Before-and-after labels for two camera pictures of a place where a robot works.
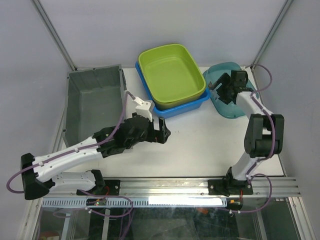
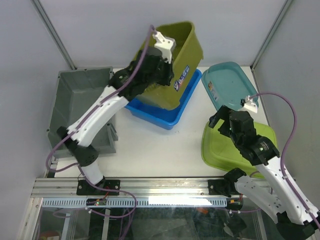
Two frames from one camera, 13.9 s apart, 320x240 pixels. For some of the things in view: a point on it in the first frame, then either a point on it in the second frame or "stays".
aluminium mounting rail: (277, 187) stays
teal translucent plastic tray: (231, 110) stays
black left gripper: (160, 139) to (169, 67)
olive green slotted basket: (161, 106) to (185, 60)
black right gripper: (224, 79) to (221, 113)
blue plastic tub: (170, 112) to (159, 115)
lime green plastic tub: (172, 76) to (219, 152)
